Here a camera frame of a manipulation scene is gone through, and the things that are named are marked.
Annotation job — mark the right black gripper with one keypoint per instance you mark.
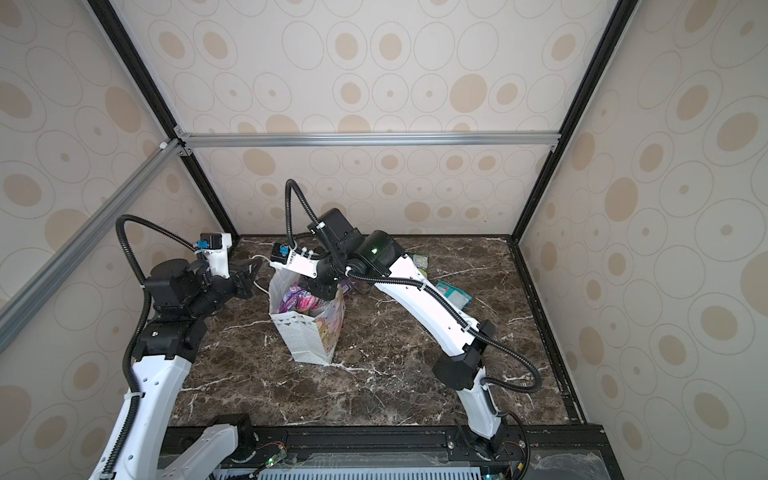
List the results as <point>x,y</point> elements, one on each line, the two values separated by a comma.
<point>322,290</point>

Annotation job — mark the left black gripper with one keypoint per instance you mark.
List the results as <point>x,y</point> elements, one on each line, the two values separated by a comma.
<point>245,278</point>

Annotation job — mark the large purple snack bag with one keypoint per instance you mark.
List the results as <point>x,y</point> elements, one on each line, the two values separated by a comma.
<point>297,299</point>

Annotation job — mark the white paper gift bag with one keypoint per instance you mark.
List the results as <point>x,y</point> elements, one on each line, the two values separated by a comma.
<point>310,338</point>

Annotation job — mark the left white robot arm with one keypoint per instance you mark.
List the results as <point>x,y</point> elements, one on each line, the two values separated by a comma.
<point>182,296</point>

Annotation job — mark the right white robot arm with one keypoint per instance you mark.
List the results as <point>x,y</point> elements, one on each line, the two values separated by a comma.
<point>379,260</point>

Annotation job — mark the small purple snack bag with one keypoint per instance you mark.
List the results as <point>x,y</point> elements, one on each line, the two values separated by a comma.
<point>352,286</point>

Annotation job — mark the far green snack bag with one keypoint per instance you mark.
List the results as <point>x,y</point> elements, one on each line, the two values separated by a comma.
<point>421,262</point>

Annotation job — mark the teal snack bag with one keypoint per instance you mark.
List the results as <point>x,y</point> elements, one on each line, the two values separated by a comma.
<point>454,295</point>

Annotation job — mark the diagonal aluminium left bar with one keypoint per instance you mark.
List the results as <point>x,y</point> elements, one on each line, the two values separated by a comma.
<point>39,289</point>

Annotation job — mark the horizontal aluminium back bar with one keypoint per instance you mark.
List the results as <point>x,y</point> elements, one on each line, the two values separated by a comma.
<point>386,139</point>

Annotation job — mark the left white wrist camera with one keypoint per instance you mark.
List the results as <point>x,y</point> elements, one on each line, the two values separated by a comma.
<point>214,249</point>

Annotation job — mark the black left frame post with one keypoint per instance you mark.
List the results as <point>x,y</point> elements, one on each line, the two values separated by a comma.
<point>107,17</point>

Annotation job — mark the black frame post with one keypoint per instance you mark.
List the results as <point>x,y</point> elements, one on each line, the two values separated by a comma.
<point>608,42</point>
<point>107,17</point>

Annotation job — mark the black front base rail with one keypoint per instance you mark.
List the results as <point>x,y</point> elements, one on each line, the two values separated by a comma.
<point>412,452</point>

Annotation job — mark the black right frame post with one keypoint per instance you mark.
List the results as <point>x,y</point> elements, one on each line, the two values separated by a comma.
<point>608,42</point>

